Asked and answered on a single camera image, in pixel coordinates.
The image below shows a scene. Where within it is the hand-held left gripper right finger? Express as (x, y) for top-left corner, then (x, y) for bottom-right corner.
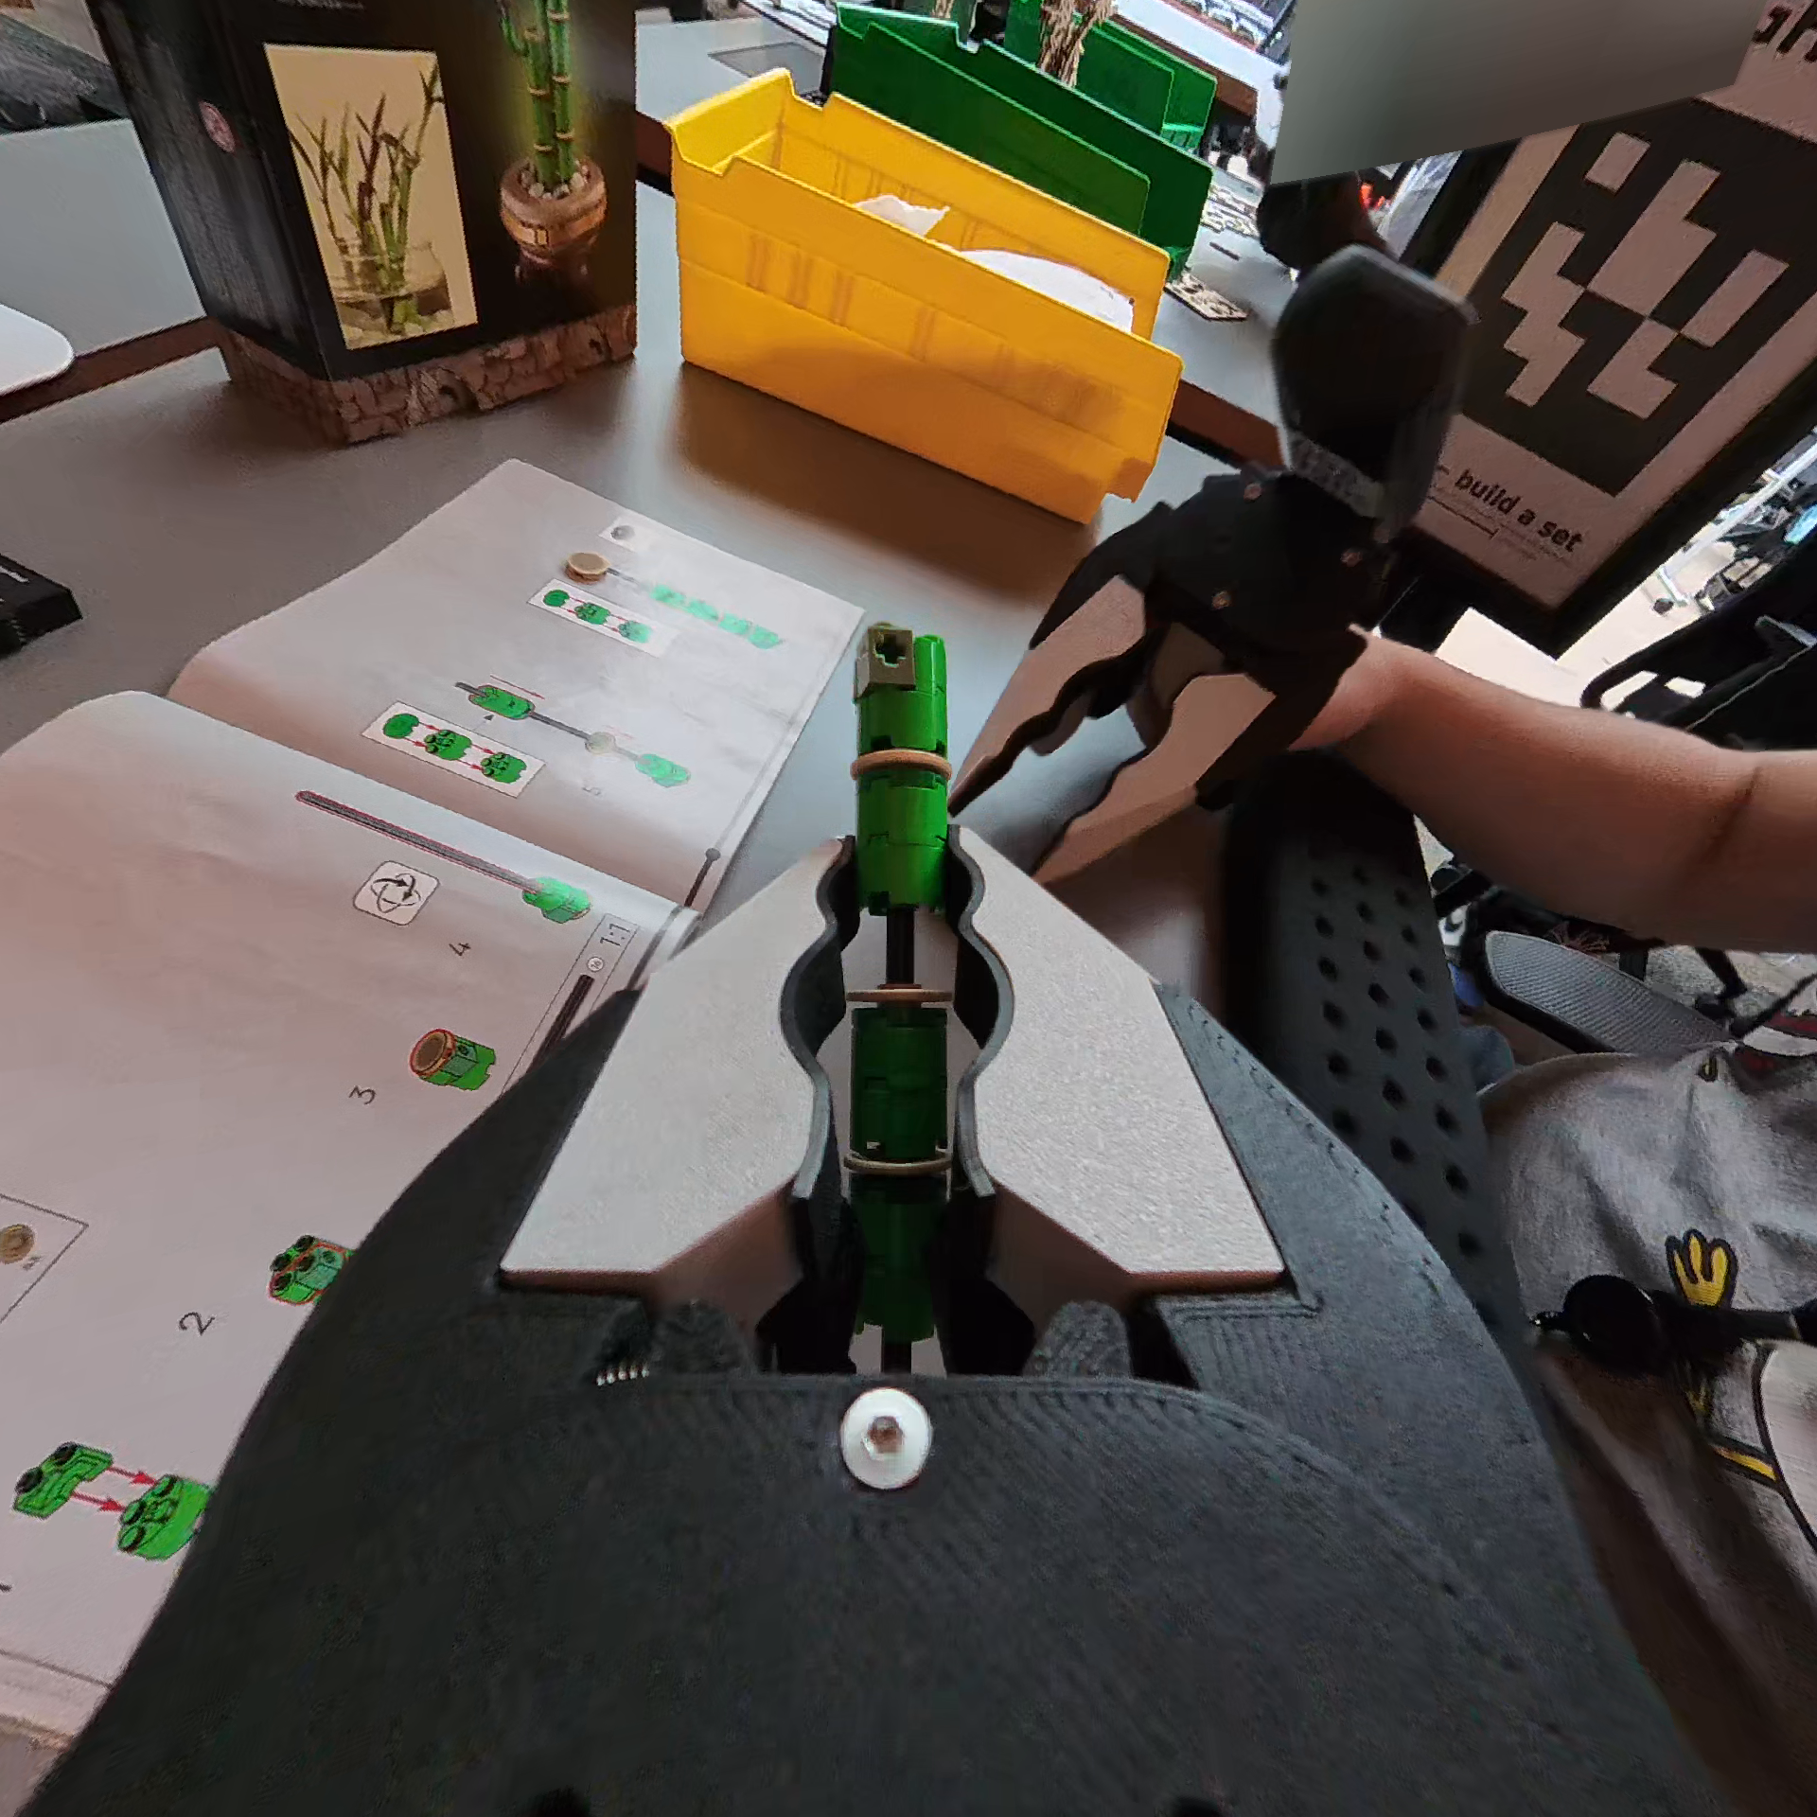
(943, 828), (1288, 1301)

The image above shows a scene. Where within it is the black flat object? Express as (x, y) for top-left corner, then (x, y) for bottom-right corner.
(0, 550), (83, 658)

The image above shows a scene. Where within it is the green toy bamboo stalk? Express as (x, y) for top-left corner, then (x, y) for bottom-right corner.
(850, 623), (956, 1347)

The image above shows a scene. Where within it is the yellow plastic bin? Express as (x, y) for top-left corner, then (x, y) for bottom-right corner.
(664, 68), (1186, 529)

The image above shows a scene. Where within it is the open instruction booklet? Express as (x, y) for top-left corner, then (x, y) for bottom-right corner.
(0, 457), (867, 1695)

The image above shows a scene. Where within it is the white rounded seat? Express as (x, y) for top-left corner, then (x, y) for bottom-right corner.
(0, 301), (77, 396)

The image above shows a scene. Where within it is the person's right forearm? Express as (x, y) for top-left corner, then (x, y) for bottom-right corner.
(1298, 637), (1817, 956)

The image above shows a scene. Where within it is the bamboo picture toy box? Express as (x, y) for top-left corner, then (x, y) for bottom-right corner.
(84, 0), (641, 447)

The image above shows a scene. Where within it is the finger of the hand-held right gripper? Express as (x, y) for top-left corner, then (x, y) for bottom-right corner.
(945, 579), (1161, 858)
(1034, 667), (1283, 886)

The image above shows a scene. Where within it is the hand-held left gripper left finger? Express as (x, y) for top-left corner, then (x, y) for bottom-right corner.
(499, 837), (862, 1329)

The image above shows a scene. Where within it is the black patterned sign board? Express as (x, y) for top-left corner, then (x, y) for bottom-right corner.
(1397, 56), (1817, 614)

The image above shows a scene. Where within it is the grey desk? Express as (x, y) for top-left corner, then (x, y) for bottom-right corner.
(0, 177), (1250, 1762)

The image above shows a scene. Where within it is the green plastic bin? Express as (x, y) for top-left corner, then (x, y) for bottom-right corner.
(821, 0), (1222, 285)

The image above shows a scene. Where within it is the black perforated chair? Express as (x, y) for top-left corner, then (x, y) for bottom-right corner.
(1219, 749), (1552, 1410)

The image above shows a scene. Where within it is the person's grey printed shirt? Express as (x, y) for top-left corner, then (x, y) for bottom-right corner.
(1476, 1042), (1817, 1817)

